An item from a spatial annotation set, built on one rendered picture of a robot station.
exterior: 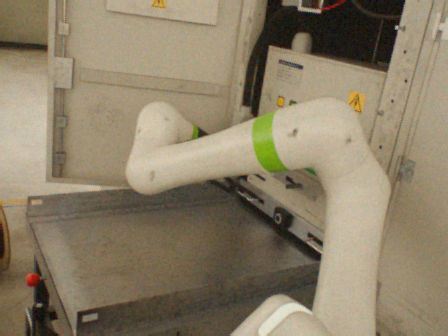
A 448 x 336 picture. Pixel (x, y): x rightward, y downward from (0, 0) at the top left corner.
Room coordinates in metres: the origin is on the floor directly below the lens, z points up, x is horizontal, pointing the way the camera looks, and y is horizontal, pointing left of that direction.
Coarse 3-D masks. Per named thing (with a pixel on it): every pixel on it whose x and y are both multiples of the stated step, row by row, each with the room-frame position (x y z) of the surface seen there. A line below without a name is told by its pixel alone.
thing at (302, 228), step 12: (240, 180) 1.58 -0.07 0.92; (252, 192) 1.51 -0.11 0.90; (264, 192) 1.47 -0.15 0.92; (264, 204) 1.44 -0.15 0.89; (276, 204) 1.39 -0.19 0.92; (300, 216) 1.31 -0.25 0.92; (288, 228) 1.33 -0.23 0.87; (300, 228) 1.29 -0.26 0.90; (312, 228) 1.25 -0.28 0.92; (312, 240) 1.24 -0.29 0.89
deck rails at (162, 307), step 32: (96, 192) 1.30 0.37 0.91; (128, 192) 1.36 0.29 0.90; (192, 192) 1.48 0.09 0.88; (224, 192) 1.55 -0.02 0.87; (192, 288) 0.86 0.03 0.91; (224, 288) 0.91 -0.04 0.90; (256, 288) 0.96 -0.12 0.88; (288, 288) 1.01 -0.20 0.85; (96, 320) 0.75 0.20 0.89; (128, 320) 0.79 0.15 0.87; (160, 320) 0.82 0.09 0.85
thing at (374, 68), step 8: (272, 48) 1.55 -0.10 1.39; (280, 48) 1.51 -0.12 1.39; (312, 56) 1.38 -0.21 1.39; (320, 56) 1.46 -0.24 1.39; (328, 56) 1.52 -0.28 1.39; (336, 56) 1.58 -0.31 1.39; (344, 64) 1.27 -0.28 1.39; (352, 64) 1.25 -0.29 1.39; (360, 64) 1.35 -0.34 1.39; (368, 64) 1.40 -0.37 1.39; (376, 64) 1.45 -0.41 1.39; (376, 72) 1.18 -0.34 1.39; (384, 72) 1.16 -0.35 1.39; (384, 80) 1.15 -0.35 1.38; (368, 144) 1.16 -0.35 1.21
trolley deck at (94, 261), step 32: (32, 224) 1.16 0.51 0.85; (64, 224) 1.19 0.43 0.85; (96, 224) 1.22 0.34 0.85; (128, 224) 1.25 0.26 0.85; (160, 224) 1.28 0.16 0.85; (192, 224) 1.31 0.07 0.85; (224, 224) 1.34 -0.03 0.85; (256, 224) 1.38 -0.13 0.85; (64, 256) 1.02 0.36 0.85; (96, 256) 1.04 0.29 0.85; (128, 256) 1.07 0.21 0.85; (160, 256) 1.09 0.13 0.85; (192, 256) 1.11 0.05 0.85; (224, 256) 1.14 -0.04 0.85; (256, 256) 1.17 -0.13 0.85; (288, 256) 1.19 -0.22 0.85; (64, 288) 0.89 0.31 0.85; (96, 288) 0.91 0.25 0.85; (128, 288) 0.93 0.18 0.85; (160, 288) 0.94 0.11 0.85; (64, 320) 0.81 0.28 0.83; (192, 320) 0.84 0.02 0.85; (224, 320) 0.88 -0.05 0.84
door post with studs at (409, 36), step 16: (416, 0) 1.07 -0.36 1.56; (416, 16) 1.07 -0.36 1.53; (400, 32) 1.10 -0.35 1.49; (416, 32) 1.06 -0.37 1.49; (400, 48) 1.09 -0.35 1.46; (416, 48) 1.05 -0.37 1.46; (400, 64) 1.07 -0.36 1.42; (400, 80) 1.06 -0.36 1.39; (384, 96) 1.10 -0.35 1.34; (400, 96) 1.06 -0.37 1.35; (384, 112) 1.09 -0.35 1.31; (400, 112) 1.05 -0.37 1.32; (384, 128) 1.07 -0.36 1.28; (384, 144) 1.06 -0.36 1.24; (384, 160) 1.05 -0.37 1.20
